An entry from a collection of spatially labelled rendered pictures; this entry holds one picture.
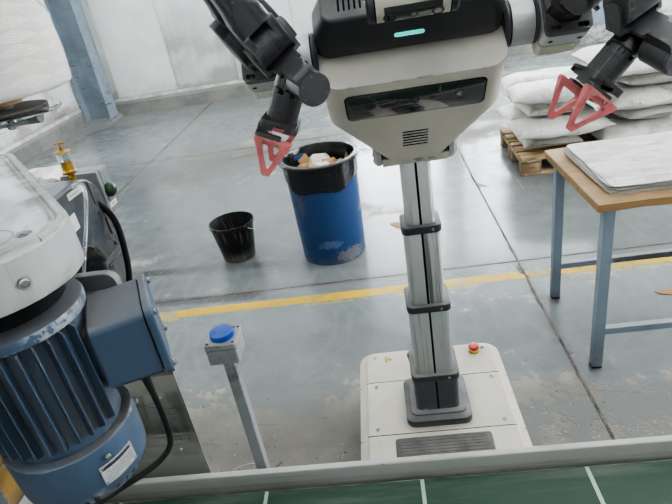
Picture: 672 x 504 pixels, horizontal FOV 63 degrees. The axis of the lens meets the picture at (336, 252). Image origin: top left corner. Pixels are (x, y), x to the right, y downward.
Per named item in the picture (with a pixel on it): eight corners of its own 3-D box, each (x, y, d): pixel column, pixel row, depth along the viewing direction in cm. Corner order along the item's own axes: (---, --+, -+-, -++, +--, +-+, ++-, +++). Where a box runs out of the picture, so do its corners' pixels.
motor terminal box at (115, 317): (173, 343, 74) (146, 269, 68) (185, 387, 65) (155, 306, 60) (110, 366, 71) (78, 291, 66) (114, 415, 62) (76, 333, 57)
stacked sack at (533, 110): (558, 95, 451) (558, 79, 445) (588, 115, 392) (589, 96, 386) (505, 103, 455) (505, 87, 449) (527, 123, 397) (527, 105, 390)
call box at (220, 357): (246, 343, 142) (240, 324, 139) (240, 363, 134) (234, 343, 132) (216, 346, 142) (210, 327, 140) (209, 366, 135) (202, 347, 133)
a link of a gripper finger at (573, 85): (544, 113, 99) (582, 68, 95) (532, 105, 105) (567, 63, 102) (572, 134, 101) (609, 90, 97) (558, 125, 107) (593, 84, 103)
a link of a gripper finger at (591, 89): (558, 121, 93) (599, 74, 89) (544, 112, 99) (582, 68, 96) (587, 143, 94) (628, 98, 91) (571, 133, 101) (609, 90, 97)
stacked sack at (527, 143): (559, 124, 460) (559, 109, 454) (583, 148, 402) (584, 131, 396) (507, 130, 466) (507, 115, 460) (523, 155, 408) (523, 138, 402)
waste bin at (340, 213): (371, 228, 371) (358, 135, 341) (373, 265, 326) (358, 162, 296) (302, 237, 376) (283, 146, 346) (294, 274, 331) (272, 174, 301)
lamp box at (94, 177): (120, 205, 112) (105, 164, 108) (111, 214, 108) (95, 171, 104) (86, 210, 112) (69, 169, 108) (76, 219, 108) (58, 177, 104)
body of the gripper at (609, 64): (589, 79, 91) (622, 40, 89) (567, 71, 101) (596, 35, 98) (616, 101, 93) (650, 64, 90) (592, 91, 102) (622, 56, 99)
